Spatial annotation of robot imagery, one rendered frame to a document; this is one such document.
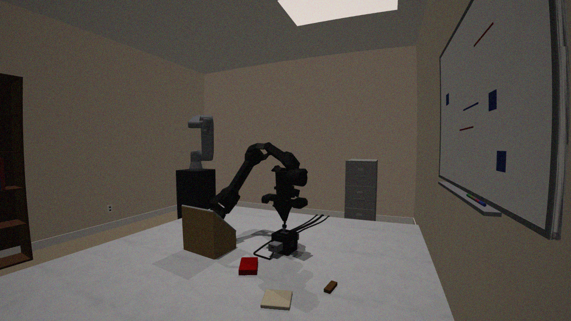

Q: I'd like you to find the red flat block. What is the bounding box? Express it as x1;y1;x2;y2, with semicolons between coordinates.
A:
239;257;258;275

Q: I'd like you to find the tan square tile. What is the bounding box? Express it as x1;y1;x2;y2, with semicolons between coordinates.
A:
261;289;292;310

